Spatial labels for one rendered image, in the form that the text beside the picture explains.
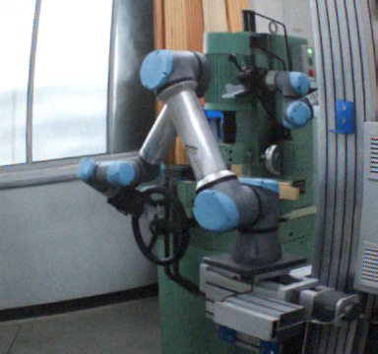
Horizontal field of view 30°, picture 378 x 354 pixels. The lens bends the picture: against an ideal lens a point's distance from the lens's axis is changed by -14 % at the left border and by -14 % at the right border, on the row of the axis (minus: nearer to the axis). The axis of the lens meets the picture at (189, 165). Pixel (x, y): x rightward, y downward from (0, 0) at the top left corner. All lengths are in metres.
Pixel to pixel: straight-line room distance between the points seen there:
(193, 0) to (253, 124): 1.84
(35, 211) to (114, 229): 0.61
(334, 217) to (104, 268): 2.46
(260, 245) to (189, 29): 2.63
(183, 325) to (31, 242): 1.27
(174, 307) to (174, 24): 1.98
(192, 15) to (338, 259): 2.80
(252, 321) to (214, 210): 0.34
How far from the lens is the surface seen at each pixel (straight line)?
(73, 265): 4.25
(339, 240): 2.13
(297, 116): 2.42
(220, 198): 2.03
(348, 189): 2.08
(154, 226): 2.76
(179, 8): 4.55
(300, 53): 3.06
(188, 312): 3.02
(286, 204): 2.82
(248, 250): 2.17
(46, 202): 4.08
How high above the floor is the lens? 1.33
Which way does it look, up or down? 7 degrees down
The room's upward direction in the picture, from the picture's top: straight up
